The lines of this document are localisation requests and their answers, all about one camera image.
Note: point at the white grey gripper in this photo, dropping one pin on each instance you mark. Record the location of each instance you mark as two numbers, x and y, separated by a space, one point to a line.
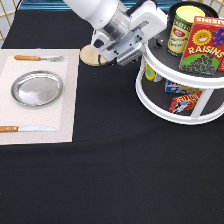
122 40

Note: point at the white two-tier lazy Susan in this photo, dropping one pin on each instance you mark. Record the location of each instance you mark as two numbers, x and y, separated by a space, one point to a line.
211 103

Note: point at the black bowl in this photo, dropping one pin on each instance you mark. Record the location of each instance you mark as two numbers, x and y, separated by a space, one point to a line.
209 11

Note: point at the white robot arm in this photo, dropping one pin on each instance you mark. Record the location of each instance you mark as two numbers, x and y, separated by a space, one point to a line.
96 12

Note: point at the silver metal plate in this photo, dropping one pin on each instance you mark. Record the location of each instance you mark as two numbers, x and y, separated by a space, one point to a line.
37 88

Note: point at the blue yellow tin can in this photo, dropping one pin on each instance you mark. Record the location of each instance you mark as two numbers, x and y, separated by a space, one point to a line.
151 75

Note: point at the green yellow cheese can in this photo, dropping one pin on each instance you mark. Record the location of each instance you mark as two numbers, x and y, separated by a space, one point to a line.
183 21

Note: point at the blue yellow small box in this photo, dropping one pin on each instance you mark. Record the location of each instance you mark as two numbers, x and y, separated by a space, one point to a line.
172 87

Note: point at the red raisins box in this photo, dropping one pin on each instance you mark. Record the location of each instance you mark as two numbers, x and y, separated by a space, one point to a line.
204 50

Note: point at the red cow milk box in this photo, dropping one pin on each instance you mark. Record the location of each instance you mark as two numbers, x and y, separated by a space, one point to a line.
185 102

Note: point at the round wooden coaster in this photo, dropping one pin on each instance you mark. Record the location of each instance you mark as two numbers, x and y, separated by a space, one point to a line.
91 56

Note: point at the beige woven placemat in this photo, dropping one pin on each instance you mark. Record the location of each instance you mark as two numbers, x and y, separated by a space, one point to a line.
58 114

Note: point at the wooden handled fork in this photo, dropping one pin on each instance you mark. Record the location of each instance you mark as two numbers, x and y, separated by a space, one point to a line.
38 58

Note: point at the wooden handled knife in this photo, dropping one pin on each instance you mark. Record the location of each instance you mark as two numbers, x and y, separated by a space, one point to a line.
5 129

